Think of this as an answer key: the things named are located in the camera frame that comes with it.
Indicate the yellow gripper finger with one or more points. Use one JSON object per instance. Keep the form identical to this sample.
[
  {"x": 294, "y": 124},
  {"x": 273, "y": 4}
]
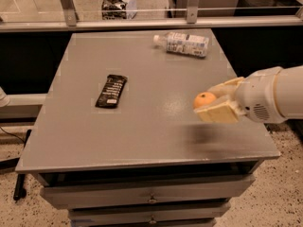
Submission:
[
  {"x": 225, "y": 112},
  {"x": 227, "y": 88}
]

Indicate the lower grey drawer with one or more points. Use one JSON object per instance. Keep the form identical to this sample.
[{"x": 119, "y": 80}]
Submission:
[{"x": 149, "y": 215}]

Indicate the metal railing frame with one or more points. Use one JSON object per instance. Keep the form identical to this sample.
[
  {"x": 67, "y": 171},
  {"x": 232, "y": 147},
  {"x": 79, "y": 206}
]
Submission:
[{"x": 85, "y": 15}]

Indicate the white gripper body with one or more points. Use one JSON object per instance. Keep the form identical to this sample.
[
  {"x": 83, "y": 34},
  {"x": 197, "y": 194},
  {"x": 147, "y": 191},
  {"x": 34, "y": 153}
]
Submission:
[{"x": 257, "y": 94}]

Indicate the clear plastic water bottle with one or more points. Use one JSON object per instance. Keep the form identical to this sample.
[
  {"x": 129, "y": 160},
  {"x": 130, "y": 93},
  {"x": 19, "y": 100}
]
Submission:
[{"x": 182, "y": 43}]

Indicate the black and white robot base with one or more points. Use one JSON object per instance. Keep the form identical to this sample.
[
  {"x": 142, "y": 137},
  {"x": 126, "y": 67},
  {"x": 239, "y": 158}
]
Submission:
[{"x": 118, "y": 9}]

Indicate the grey drawer cabinet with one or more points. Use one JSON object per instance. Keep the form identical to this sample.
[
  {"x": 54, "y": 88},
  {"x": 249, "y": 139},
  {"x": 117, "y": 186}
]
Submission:
[{"x": 152, "y": 135}]

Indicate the orange fruit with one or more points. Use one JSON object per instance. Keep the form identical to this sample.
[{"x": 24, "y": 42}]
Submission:
[{"x": 203, "y": 99}]

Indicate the black snack bar wrapper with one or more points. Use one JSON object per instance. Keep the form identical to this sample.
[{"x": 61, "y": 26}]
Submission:
[{"x": 111, "y": 92}]

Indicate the grey drawer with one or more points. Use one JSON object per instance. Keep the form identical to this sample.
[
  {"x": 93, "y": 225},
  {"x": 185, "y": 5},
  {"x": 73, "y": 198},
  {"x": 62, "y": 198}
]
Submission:
[
  {"x": 147, "y": 192},
  {"x": 149, "y": 215}
]

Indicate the upper grey drawer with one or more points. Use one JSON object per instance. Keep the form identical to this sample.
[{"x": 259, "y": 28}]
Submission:
[{"x": 147, "y": 192}]

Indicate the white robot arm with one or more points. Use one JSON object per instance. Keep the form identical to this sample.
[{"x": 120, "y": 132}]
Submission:
[{"x": 289, "y": 93}]

